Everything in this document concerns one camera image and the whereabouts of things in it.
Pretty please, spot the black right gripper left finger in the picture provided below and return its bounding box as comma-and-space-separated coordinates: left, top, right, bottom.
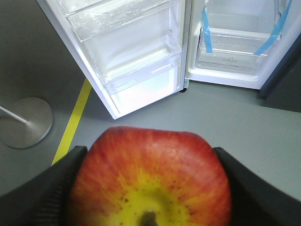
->
0, 146, 87, 226

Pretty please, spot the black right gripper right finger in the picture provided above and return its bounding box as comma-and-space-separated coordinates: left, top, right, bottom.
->
214, 147, 301, 226

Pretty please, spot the red yellow apple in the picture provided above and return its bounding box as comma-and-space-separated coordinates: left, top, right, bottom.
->
66, 127, 232, 226

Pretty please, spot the dark grey fridge body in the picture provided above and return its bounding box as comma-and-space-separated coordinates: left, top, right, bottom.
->
185, 0, 301, 106

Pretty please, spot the open fridge door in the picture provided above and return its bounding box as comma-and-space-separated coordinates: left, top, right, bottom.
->
38, 0, 192, 119

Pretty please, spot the silver round-base floor stand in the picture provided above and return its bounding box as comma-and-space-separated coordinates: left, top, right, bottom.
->
0, 97, 54, 149

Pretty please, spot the clear crisper drawer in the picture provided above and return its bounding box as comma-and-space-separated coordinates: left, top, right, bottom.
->
195, 28, 281, 76

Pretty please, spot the clear lower door bin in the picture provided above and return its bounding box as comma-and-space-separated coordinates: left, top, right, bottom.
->
97, 30, 182, 95

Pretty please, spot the clear door bin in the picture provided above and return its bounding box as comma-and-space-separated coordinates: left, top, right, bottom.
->
57, 0, 175, 42
97, 30, 182, 95

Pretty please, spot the clear middle door bin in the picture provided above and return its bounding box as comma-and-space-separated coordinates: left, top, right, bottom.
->
57, 0, 175, 42

